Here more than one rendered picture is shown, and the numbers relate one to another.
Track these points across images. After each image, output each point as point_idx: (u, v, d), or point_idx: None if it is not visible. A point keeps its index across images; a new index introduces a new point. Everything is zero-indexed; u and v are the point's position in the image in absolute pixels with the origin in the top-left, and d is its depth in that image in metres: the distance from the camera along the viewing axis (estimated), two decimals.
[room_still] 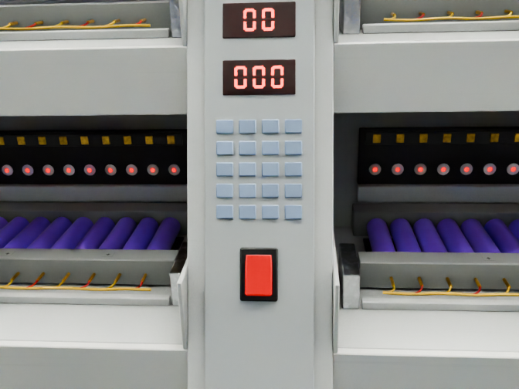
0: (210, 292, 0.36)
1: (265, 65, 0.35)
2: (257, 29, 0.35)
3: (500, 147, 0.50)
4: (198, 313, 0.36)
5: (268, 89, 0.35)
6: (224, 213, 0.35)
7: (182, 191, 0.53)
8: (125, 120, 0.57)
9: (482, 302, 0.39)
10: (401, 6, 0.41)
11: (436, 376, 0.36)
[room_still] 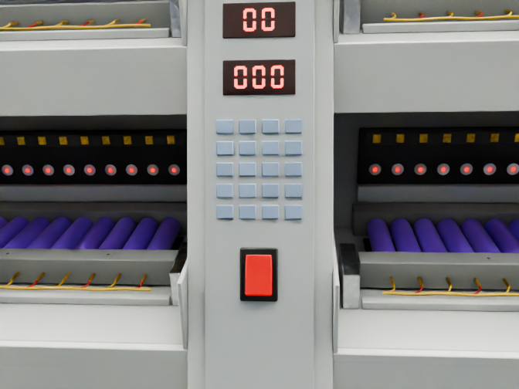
0: (210, 292, 0.36)
1: (265, 65, 0.35)
2: (257, 29, 0.35)
3: (500, 147, 0.50)
4: (198, 313, 0.36)
5: (268, 89, 0.35)
6: (224, 213, 0.35)
7: (182, 191, 0.53)
8: (125, 120, 0.57)
9: (482, 302, 0.39)
10: (401, 6, 0.41)
11: (436, 376, 0.36)
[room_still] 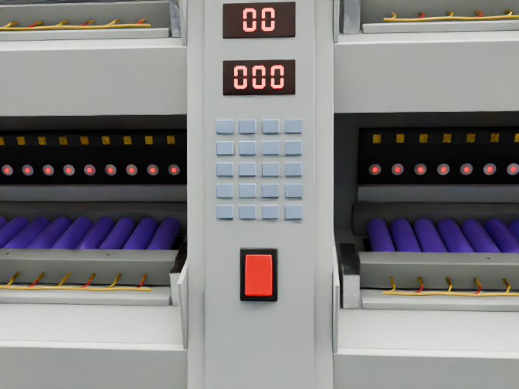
0: (210, 292, 0.36)
1: (265, 65, 0.35)
2: (257, 29, 0.35)
3: (500, 147, 0.50)
4: (198, 313, 0.36)
5: (268, 89, 0.35)
6: (224, 213, 0.35)
7: (182, 191, 0.53)
8: (125, 120, 0.57)
9: (482, 302, 0.39)
10: (401, 6, 0.41)
11: (436, 376, 0.36)
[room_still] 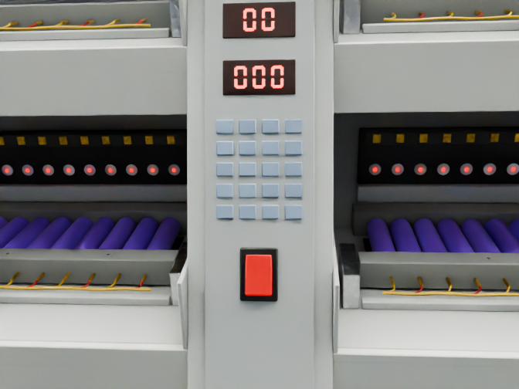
0: (210, 292, 0.36)
1: (265, 65, 0.35)
2: (257, 29, 0.35)
3: (500, 147, 0.50)
4: (198, 313, 0.36)
5: (268, 89, 0.35)
6: (224, 213, 0.35)
7: (182, 191, 0.53)
8: (125, 120, 0.57)
9: (482, 302, 0.39)
10: (401, 6, 0.41)
11: (436, 376, 0.36)
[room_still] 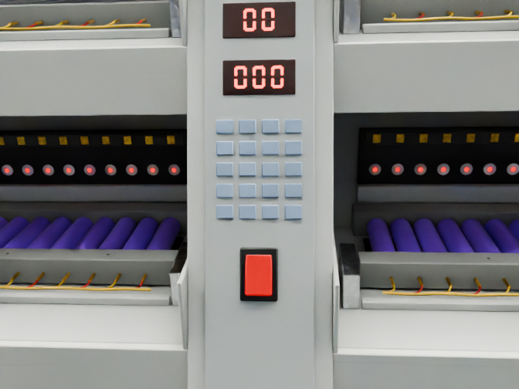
0: (210, 292, 0.36)
1: (265, 65, 0.35)
2: (257, 29, 0.35)
3: (500, 147, 0.50)
4: (198, 313, 0.36)
5: (268, 89, 0.35)
6: (224, 213, 0.35)
7: (182, 191, 0.53)
8: (125, 120, 0.57)
9: (482, 302, 0.39)
10: (401, 6, 0.41)
11: (436, 376, 0.36)
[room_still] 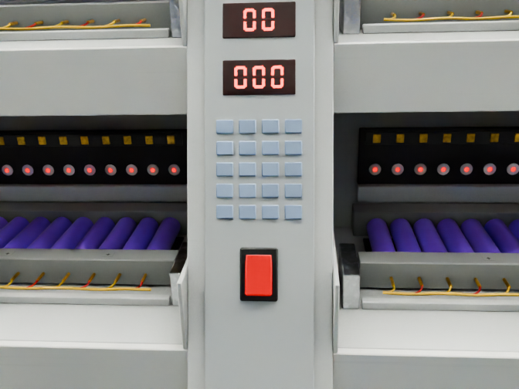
0: (210, 292, 0.36)
1: (265, 65, 0.35)
2: (257, 29, 0.35)
3: (500, 147, 0.50)
4: (198, 313, 0.36)
5: (268, 89, 0.35)
6: (224, 213, 0.35)
7: (182, 191, 0.53)
8: (125, 120, 0.57)
9: (482, 302, 0.39)
10: (401, 6, 0.41)
11: (436, 376, 0.36)
